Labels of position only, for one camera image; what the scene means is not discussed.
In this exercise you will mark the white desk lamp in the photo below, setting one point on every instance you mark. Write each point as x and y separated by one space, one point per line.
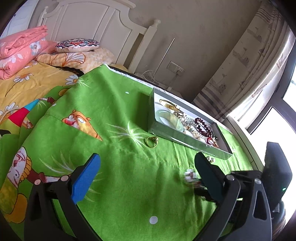
161 60

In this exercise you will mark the pale green jade bangle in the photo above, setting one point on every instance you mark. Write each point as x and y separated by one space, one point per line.
169 119

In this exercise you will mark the gold bangle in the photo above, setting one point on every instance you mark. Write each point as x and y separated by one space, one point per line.
169 105

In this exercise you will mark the white bedside table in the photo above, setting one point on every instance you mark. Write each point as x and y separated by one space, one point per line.
149 77

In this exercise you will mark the yellow floral pillow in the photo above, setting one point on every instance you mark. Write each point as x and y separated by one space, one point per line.
83 61

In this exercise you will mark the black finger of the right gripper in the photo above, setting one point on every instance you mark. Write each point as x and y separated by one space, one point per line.
204 193

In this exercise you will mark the wall power socket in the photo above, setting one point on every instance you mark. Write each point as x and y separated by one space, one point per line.
175 68

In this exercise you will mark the yellow floral bedsheet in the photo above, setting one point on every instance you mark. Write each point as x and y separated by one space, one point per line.
33 82

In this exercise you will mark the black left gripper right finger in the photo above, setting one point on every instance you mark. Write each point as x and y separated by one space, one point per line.
212 178

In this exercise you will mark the grey jewelry tray box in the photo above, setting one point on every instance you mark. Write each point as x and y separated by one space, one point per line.
200 132

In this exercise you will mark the embroidered round pillow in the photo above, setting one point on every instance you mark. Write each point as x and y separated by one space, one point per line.
76 45

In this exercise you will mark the window frame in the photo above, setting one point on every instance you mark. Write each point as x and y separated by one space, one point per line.
276 102

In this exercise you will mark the pink folded quilt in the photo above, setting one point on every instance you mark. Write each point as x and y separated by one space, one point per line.
20 48

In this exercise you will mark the green cartoon print cloth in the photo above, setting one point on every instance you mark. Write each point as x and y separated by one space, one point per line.
139 192

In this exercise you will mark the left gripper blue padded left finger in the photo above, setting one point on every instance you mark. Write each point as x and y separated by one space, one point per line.
83 176

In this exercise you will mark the striped printed curtain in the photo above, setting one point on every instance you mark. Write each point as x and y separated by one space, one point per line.
255 60

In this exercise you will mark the flower brooch with gems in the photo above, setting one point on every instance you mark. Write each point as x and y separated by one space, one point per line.
191 177

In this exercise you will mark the white wooden headboard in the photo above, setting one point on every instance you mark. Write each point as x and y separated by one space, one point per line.
105 21

